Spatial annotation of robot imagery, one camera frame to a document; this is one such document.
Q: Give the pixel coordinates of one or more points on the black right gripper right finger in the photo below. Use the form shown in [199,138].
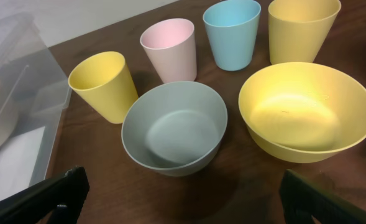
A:
[304,202]

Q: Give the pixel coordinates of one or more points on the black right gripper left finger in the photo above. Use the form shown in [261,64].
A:
[62,196]

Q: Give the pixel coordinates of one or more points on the white label in container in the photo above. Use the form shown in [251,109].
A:
[17,161]

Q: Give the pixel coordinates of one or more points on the clear plastic storage container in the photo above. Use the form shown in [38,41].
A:
[36,83]

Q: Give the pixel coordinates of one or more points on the yellow plastic bowl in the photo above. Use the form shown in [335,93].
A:
[303,112]

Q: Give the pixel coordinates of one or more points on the yellow plastic cup left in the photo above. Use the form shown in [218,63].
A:
[104,81]

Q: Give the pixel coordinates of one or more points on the yellow plastic cup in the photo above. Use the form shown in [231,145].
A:
[298,28]
[104,81]

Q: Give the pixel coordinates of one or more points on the grey plastic bowl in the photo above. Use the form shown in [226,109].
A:
[176,128]

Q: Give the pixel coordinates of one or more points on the yellow plastic cup right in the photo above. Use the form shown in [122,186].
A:
[298,28]

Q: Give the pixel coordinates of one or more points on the light blue plastic cup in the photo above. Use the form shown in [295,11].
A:
[231,28]

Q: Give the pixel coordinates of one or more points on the pink plastic cup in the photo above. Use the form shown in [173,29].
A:
[170,46]

